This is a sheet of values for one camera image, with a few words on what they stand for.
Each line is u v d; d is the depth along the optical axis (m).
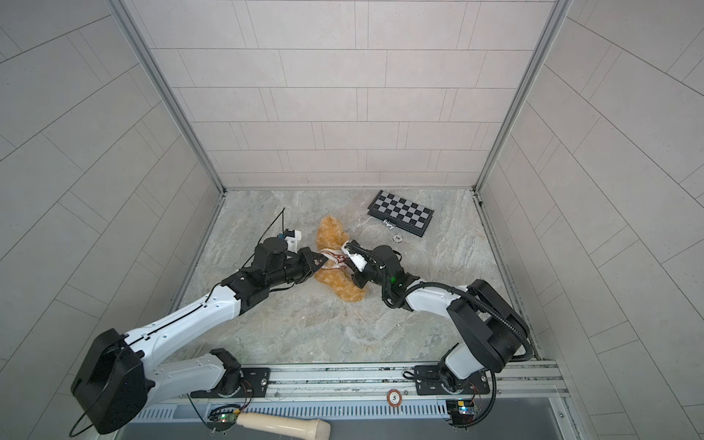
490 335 0.43
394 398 0.69
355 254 0.71
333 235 0.82
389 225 1.05
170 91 0.87
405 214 1.05
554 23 0.73
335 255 0.81
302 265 0.68
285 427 0.63
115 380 0.37
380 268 0.64
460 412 0.68
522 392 0.70
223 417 0.65
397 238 1.02
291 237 0.73
